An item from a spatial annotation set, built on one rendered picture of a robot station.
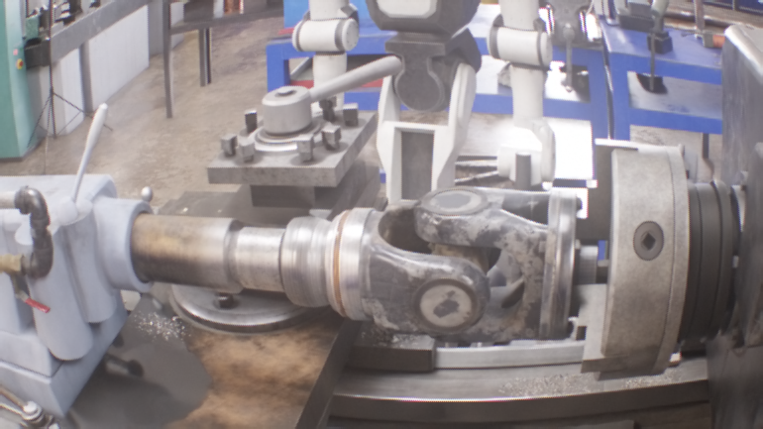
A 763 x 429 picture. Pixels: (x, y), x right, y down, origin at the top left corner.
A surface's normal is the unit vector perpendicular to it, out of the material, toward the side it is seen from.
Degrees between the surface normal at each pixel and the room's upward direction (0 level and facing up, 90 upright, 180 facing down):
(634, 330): 89
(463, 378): 0
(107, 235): 50
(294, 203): 90
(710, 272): 66
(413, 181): 80
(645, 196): 30
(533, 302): 90
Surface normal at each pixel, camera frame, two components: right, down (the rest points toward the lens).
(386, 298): -0.52, 0.40
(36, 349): -0.22, -0.05
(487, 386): -0.07, -0.90
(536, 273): -0.32, 0.43
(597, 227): -0.21, 0.27
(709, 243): -0.20, -0.30
